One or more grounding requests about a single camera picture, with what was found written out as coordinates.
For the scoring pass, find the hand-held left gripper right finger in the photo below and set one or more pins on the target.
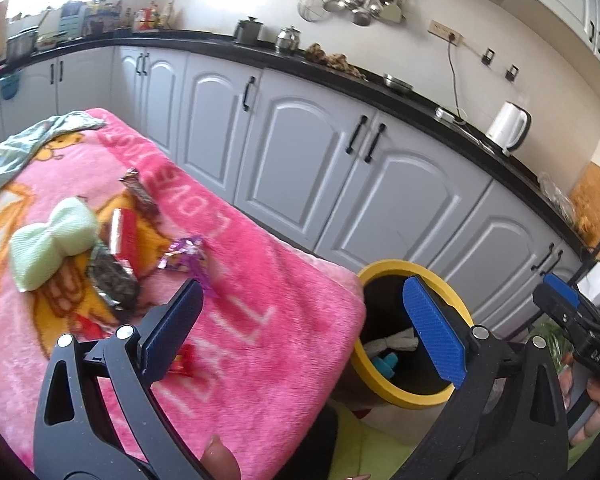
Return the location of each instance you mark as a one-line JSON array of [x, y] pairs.
[[432, 327]]

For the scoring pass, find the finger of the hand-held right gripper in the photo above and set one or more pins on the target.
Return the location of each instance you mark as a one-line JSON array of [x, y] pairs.
[[550, 307], [560, 287]]

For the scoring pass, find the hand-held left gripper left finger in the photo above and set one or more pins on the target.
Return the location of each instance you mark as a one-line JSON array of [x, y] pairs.
[[172, 330]]

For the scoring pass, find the white foam fruit net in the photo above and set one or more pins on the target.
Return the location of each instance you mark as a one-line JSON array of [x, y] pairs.
[[397, 342]]

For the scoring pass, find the blue fuzzy sock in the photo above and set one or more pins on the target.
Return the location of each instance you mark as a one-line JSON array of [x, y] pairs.
[[387, 362]]

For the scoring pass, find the yellow-rimmed black trash bin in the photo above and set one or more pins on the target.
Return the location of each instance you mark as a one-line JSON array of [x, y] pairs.
[[405, 399]]

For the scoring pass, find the person's left hand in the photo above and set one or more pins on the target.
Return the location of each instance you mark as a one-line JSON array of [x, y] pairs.
[[220, 460]]

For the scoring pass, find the purple snack wrapper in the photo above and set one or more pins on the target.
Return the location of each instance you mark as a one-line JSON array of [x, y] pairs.
[[185, 255]]

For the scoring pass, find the clear plastic bag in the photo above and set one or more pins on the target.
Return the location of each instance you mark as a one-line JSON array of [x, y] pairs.
[[555, 195]]

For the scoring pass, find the brown speckled board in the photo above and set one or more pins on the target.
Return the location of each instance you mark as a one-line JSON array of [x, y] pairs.
[[592, 200]]

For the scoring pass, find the pink printed blanket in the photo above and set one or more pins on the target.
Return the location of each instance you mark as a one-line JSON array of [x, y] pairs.
[[290, 320]]

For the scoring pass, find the brown snack wrapper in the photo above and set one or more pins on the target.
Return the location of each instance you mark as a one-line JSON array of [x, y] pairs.
[[140, 192]]

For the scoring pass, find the pale green towel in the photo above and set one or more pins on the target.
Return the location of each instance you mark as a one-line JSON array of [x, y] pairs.
[[55, 245]]

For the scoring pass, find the white electric kettle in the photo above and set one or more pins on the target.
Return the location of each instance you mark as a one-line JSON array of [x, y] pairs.
[[505, 125]]

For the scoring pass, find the white power adapter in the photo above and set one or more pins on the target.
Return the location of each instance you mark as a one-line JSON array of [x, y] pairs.
[[447, 115]]

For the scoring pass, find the white base cabinets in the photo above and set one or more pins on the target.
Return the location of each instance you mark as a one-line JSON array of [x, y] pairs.
[[300, 160]]

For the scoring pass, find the black kitchen countertop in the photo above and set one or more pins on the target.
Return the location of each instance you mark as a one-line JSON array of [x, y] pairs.
[[425, 102]]

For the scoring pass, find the light blue cloth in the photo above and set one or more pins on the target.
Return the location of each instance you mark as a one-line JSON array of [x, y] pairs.
[[10, 152]]

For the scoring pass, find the small steel bowl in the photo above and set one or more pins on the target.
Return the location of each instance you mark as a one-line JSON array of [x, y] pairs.
[[397, 82]]

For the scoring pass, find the pile of ginger roots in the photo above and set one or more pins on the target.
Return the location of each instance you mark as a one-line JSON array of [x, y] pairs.
[[335, 60]]

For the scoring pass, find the blue hanging basket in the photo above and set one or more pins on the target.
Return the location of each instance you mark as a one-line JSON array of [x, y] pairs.
[[9, 87]]

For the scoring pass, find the steel canister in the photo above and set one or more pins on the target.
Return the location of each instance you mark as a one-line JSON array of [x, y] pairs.
[[286, 40]]

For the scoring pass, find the group of condiment bottles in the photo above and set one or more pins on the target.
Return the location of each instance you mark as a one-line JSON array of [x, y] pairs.
[[147, 19]]

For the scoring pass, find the steel stock pot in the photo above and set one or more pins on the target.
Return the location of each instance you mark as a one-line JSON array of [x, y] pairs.
[[21, 44]]

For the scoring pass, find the dish rack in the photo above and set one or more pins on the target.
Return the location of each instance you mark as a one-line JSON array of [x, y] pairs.
[[72, 17]]

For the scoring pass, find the black wall hook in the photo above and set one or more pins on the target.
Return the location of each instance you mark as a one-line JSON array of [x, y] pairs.
[[512, 71], [489, 56]]

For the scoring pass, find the beige wall socket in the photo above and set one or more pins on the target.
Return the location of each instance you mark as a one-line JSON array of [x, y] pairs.
[[442, 30]]

